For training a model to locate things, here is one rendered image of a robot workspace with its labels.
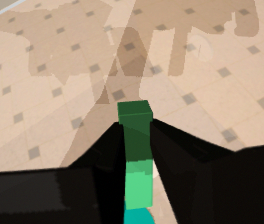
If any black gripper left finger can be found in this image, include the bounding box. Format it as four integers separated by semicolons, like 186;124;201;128
0;122;126;224

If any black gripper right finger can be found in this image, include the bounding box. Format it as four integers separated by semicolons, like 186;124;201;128
150;118;264;224

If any green rectangular post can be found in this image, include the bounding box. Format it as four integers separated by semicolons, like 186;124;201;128
117;100;153;210

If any teal flat circle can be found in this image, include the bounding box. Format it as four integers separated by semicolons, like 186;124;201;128
124;202;155;224

